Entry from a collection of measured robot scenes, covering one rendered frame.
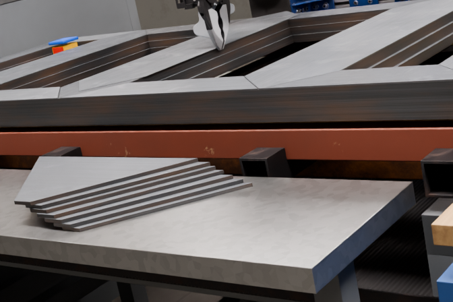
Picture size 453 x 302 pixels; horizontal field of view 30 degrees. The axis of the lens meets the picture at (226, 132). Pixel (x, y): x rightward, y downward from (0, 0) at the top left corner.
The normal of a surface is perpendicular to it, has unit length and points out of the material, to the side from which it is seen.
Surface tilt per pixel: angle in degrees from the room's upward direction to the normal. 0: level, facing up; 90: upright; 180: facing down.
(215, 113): 90
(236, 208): 0
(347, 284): 90
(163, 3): 90
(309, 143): 90
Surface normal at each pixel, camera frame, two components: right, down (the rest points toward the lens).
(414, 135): -0.58, 0.31
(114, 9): 0.79, 0.00
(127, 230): -0.19, -0.95
